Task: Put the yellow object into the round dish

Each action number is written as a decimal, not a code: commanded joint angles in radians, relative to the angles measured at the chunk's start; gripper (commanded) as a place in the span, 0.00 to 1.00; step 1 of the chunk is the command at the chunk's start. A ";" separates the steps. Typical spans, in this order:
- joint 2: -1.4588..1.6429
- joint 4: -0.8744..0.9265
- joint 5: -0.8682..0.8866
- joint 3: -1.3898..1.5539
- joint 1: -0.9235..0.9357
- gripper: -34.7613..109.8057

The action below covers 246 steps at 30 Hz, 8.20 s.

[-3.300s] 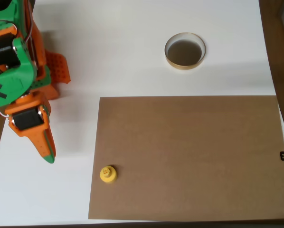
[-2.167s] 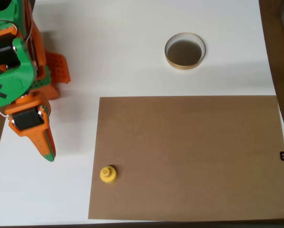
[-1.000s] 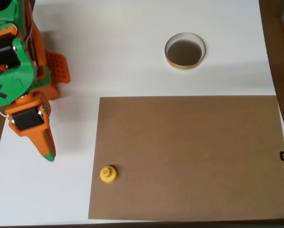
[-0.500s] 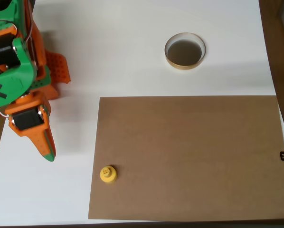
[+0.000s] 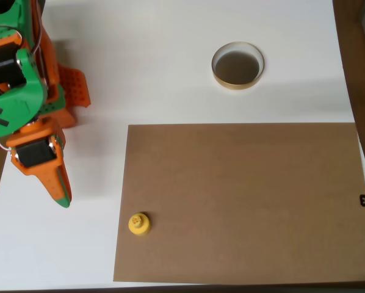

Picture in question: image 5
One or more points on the green orange robot arm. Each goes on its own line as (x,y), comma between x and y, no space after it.
(14,100)

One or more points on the small black tag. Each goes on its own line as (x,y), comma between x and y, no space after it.
(364,200)

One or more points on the brown rectangular board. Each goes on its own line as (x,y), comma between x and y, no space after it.
(231,198)

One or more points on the orange gripper black servo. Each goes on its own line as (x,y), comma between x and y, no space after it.
(36,154)

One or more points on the shallow brown round dish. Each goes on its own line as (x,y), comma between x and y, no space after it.
(237,68)

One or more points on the small yellow plastic piece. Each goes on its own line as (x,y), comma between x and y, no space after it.
(139,226)

